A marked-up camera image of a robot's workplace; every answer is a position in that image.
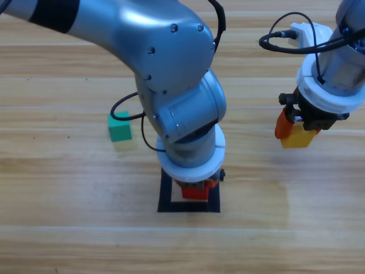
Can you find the green wooden block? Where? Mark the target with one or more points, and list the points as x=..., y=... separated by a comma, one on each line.
x=119, y=129

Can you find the black tape rectangle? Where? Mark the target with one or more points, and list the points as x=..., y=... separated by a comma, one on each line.
x=164, y=197

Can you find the red wooden block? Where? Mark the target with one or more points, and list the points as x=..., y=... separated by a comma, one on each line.
x=195, y=193

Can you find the yellow wooden block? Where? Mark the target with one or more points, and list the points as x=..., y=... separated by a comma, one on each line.
x=298, y=140

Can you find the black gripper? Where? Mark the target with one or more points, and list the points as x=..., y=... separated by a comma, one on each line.
x=316, y=120
x=221, y=174

